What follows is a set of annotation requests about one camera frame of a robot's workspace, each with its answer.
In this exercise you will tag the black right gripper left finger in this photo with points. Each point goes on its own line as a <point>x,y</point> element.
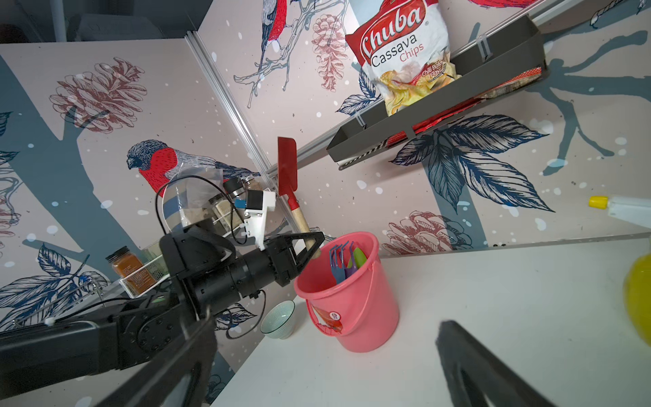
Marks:
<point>176,355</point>

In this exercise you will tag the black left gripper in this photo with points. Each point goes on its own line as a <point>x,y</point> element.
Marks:
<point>278,263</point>

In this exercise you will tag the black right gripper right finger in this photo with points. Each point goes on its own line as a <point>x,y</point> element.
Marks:
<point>477,377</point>

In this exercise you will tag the blue hand fork yellow handle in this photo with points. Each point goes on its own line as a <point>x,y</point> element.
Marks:
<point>337,262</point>

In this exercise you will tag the purple rake pink handle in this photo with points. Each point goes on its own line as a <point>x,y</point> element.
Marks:
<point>351,266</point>

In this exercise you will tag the green trowel yellow handle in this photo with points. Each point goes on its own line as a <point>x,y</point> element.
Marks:
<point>359,258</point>

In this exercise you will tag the red shovel wooden handle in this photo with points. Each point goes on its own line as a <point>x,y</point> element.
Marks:
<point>288,178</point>

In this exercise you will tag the yellow spray bottle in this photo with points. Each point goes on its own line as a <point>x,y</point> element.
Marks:
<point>636,286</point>

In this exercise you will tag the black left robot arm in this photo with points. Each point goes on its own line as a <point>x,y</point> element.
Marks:
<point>202,287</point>

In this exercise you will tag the small green ceramic bowl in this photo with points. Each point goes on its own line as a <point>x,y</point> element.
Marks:
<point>280,322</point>

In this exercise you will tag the pink plastic bucket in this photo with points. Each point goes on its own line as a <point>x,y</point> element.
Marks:
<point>361,312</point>

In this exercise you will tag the beige spice bottle front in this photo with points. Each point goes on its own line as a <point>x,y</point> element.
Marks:
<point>225,214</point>

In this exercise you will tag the orange spice jar black lid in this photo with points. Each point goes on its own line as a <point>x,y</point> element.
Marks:
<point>133,273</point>

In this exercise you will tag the red cassava chips bag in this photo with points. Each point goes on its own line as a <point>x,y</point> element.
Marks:
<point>404,50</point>

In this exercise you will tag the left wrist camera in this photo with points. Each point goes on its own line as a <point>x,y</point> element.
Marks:
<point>254,206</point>

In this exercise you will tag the white wire wall shelf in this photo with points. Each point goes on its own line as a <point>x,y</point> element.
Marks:
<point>160,273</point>

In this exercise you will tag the black wire wall basket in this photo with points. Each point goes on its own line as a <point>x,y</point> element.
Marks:
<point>485,64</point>

